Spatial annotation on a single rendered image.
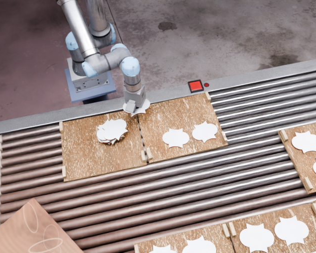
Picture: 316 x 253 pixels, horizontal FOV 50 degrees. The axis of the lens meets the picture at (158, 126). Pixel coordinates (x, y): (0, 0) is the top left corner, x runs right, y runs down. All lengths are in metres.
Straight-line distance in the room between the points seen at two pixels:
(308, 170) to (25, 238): 1.31
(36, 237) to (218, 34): 2.76
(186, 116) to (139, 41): 1.88
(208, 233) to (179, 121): 0.60
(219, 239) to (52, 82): 2.35
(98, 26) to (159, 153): 0.73
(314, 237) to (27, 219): 1.22
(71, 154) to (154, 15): 2.42
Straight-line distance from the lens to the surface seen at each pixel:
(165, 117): 1.83
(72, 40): 1.90
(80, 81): 2.03
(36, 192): 1.77
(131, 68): 1.45
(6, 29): 4.14
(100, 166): 1.72
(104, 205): 1.65
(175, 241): 1.55
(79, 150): 1.79
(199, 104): 1.88
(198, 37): 3.63
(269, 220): 1.64
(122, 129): 1.72
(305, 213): 1.70
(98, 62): 1.53
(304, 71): 2.20
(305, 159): 1.82
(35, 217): 1.58
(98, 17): 1.81
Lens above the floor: 2.44
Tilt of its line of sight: 57 degrees down
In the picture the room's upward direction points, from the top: 4 degrees counter-clockwise
